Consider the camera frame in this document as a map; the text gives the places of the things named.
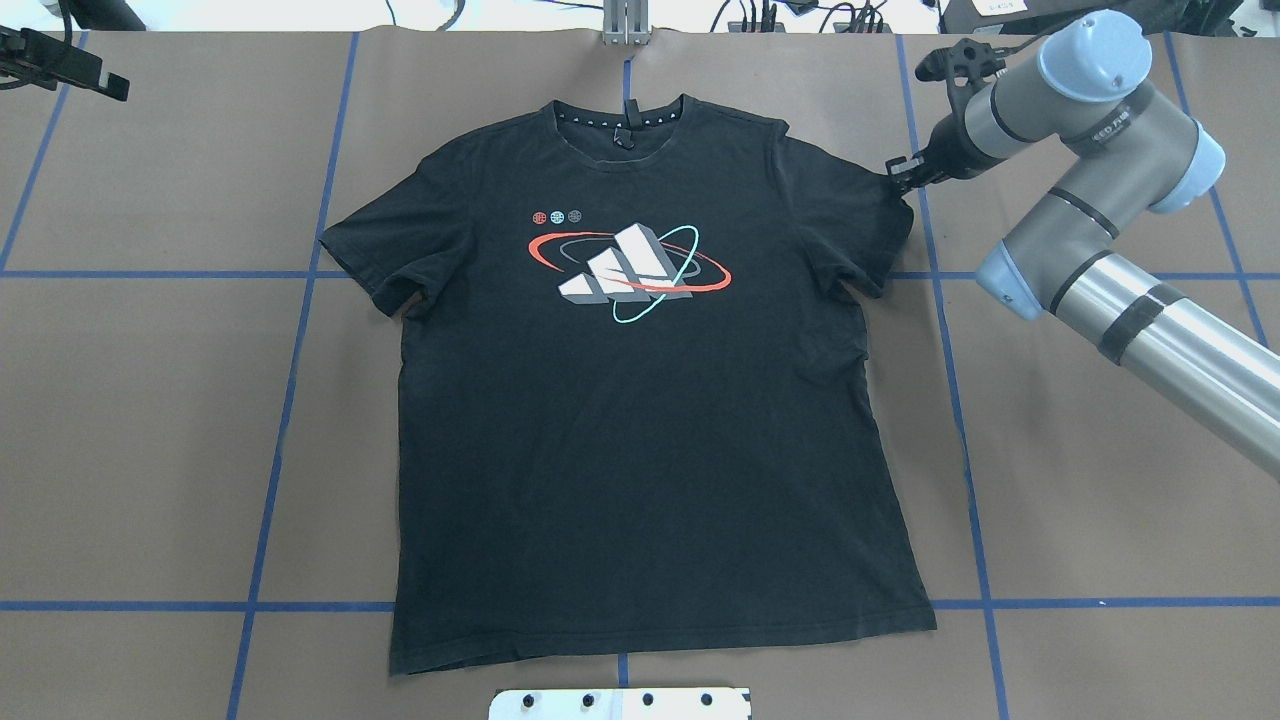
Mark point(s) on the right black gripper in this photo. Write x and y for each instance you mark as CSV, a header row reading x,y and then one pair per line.
x,y
944,156

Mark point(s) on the black graphic t-shirt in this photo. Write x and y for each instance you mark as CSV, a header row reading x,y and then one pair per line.
x,y
633,410

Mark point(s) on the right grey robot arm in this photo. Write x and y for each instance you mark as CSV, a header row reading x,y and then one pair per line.
x,y
1087,84

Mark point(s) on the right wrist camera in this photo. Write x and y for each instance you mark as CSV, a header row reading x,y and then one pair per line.
x,y
967,59

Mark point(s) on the aluminium frame post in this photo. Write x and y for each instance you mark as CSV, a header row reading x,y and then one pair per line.
x,y
626,22

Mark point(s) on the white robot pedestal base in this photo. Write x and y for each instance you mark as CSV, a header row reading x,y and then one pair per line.
x,y
623,703

